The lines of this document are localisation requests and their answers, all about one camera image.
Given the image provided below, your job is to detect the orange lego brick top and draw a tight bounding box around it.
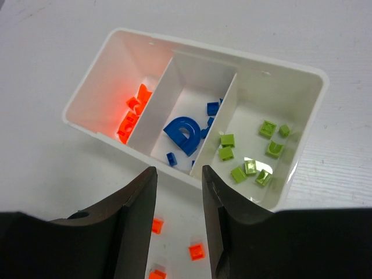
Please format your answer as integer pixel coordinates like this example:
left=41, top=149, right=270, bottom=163
left=152, top=218, right=164, bottom=235

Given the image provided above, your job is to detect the green curved lego brick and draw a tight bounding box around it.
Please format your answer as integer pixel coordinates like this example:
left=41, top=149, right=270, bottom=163
left=265, top=141, right=284, bottom=159

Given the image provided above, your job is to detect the blue square lego brick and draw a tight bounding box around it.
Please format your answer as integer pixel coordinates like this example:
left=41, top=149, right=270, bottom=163
left=206, top=102, right=220, bottom=116

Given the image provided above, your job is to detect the green arch lego brick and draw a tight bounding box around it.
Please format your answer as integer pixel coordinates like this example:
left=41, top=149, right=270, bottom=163
left=220, top=134, right=235, bottom=148

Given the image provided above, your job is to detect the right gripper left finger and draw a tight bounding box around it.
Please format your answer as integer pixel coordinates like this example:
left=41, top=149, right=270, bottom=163
left=1, top=167, right=158, bottom=278

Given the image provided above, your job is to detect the white three-compartment tray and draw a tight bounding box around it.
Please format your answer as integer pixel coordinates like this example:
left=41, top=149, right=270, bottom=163
left=62, top=28, right=330, bottom=210

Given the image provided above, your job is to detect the orange lego brick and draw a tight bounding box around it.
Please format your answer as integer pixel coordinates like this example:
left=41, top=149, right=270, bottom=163
left=188, top=241, right=206, bottom=262
left=148, top=264, right=167, bottom=279
left=152, top=218, right=164, bottom=235

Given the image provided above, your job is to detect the blue small lego brick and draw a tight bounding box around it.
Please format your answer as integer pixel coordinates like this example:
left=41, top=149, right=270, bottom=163
left=166, top=152, right=177, bottom=167

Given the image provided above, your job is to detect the orange lego brick right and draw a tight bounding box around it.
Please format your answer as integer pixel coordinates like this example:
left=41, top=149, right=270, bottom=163
left=148, top=264, right=167, bottom=279

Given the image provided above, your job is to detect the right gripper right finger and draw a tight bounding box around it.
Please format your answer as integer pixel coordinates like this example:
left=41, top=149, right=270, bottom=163
left=202, top=165, right=371, bottom=278

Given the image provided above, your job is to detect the green round-cut lego brick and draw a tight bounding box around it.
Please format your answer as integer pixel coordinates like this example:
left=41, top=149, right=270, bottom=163
left=255, top=169, right=272, bottom=187

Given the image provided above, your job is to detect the blue ring piece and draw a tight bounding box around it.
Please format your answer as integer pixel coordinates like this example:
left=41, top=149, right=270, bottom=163
left=163, top=116, right=202, bottom=157

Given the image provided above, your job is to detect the orange ring piece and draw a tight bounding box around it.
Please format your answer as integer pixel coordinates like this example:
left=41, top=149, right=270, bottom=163
left=116, top=83, right=153, bottom=145

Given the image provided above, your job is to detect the green small lego brick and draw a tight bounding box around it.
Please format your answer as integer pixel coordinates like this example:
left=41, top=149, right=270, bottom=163
left=279, top=124, right=291, bottom=138

